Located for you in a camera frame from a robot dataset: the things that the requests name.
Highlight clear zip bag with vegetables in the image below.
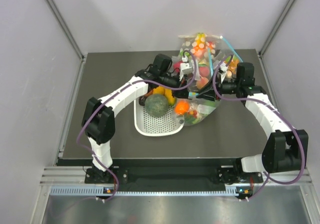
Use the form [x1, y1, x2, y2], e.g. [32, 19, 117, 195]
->
[173, 59, 222, 127]

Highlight zip bag with dragon fruit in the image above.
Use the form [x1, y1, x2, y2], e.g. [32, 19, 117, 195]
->
[170, 56, 212, 92]

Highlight yellow orange fake mango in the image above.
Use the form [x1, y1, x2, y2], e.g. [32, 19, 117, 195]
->
[164, 89, 176, 107]

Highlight orange fake orange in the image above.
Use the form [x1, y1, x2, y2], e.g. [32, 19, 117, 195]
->
[152, 86, 165, 95]

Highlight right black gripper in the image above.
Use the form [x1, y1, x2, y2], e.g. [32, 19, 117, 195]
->
[196, 73, 241, 102]

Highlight polka dot fruit bag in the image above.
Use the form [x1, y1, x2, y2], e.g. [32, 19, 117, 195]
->
[179, 32, 222, 60]

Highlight grey cable duct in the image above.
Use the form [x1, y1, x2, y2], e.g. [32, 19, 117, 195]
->
[50, 186, 250, 197]

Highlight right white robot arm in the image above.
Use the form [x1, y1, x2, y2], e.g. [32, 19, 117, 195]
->
[207, 62, 309, 182]

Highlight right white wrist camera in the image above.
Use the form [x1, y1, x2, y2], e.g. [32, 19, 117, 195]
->
[218, 62, 228, 83]

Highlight small zip bag with oranges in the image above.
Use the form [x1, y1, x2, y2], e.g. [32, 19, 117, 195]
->
[216, 49, 243, 80]

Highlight orange fake tangerine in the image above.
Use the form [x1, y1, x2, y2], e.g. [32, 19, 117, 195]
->
[174, 100, 190, 115]

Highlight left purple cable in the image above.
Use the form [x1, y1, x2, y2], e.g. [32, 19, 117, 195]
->
[76, 49, 198, 201]

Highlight purple cable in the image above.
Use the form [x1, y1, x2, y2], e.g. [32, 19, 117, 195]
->
[212, 54, 308, 185]
[76, 49, 198, 201]

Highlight white perforated plastic basket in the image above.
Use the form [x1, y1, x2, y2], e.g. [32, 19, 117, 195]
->
[134, 98, 185, 137]

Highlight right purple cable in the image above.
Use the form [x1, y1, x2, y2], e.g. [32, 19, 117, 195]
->
[212, 54, 308, 185]

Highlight green fake melon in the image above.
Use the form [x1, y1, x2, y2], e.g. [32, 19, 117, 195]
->
[144, 94, 169, 118]

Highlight dark fake fruit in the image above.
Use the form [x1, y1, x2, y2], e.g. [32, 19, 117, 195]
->
[138, 96, 146, 107]

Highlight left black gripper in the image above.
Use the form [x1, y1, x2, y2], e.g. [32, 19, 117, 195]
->
[159, 70, 192, 99]

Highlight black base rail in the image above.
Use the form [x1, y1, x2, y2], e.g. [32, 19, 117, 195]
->
[83, 165, 263, 186]

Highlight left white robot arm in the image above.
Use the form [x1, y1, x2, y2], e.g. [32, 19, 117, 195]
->
[76, 54, 181, 183]

